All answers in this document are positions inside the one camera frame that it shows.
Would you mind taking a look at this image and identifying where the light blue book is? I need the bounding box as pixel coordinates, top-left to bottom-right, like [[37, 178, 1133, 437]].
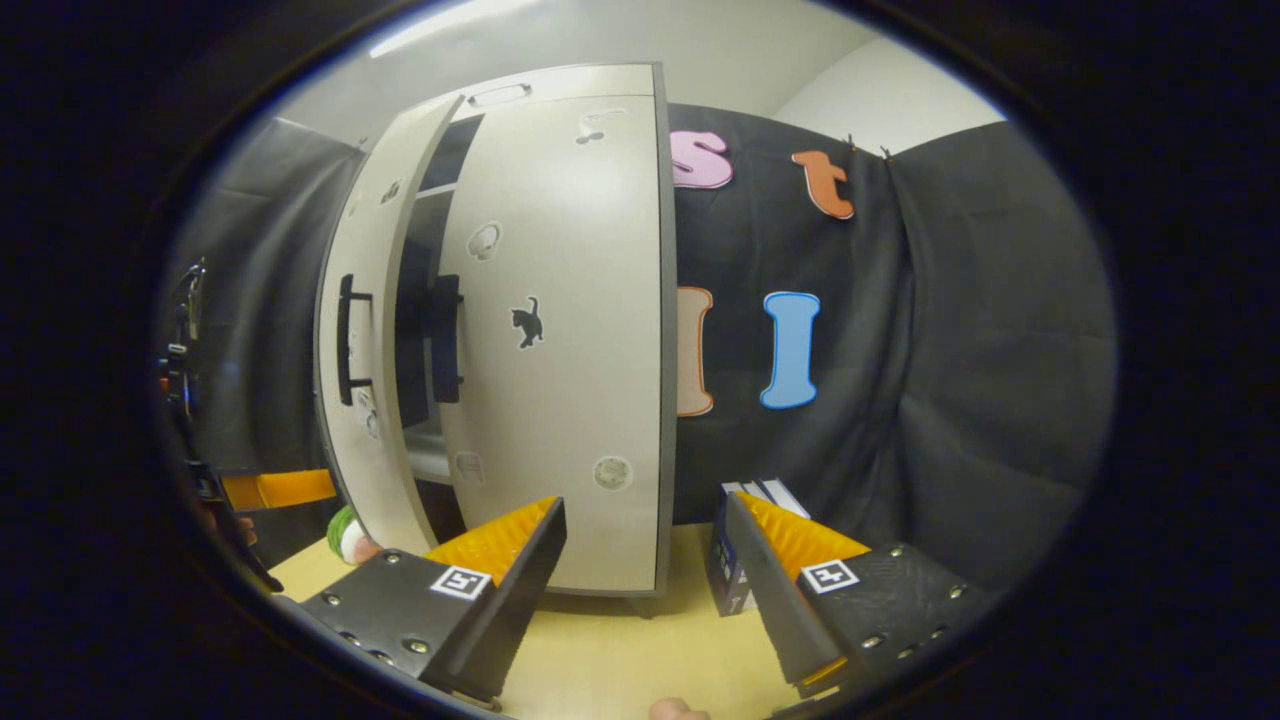
[[755, 478, 812, 522]]

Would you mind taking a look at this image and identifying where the white cabinet door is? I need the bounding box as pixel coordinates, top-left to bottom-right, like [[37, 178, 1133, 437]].
[[314, 95, 467, 557], [428, 95, 676, 599]]

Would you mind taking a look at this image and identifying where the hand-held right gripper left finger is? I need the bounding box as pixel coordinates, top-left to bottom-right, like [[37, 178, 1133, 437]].
[[298, 496, 568, 704]]

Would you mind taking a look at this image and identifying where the white and grey cabinet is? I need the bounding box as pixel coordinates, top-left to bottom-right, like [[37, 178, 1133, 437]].
[[393, 63, 677, 617]]

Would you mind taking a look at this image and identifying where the white cabinet drawer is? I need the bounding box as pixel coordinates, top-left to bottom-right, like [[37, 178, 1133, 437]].
[[447, 63, 659, 124]]

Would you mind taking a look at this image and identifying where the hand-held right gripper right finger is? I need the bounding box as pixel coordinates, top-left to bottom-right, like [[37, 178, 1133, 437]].
[[722, 490, 989, 701]]

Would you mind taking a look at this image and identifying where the black backdrop cloth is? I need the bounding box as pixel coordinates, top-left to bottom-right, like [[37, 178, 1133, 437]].
[[158, 100, 1119, 593]]

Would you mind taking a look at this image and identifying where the watermelon slice plush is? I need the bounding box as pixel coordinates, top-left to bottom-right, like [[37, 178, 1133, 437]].
[[325, 505, 384, 569]]

